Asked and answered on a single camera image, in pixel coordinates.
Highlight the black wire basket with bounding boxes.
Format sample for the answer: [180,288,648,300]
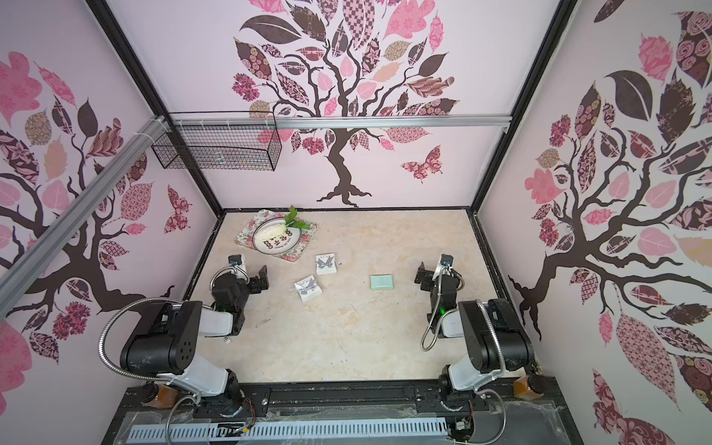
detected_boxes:
[151,111,283,172]

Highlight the aluminium rail left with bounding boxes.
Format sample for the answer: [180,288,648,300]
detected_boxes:
[1,116,169,319]

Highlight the left amber spice jar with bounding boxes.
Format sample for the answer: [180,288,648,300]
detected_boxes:
[138,382,179,410]

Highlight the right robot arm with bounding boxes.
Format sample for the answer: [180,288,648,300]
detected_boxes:
[415,255,535,402]

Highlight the right amber spice jar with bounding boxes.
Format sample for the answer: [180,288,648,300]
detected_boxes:
[513,374,547,401]

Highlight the amber spice jar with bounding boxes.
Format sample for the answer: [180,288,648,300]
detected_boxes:
[513,374,547,401]
[138,382,179,410]

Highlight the floral square tray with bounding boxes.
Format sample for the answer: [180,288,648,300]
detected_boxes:
[235,210,318,263]

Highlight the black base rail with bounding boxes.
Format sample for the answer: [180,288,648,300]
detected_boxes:
[114,378,563,419]

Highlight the white cable duct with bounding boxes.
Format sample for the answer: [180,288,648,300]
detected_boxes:
[122,417,448,444]

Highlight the floral round plate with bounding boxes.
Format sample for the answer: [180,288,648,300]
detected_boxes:
[252,218,302,256]

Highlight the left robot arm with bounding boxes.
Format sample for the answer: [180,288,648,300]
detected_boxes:
[120,265,269,407]

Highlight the white gift box near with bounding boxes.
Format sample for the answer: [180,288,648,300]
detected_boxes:
[294,276,323,303]

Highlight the white gift box far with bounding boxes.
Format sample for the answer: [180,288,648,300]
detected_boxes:
[315,253,337,276]

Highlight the green leaf sprig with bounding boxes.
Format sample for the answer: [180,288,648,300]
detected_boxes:
[285,206,311,230]

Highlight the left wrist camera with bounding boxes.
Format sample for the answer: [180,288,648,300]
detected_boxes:
[228,254,246,270]

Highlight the white gift box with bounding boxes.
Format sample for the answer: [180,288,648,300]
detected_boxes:
[315,253,337,276]
[294,276,323,303]

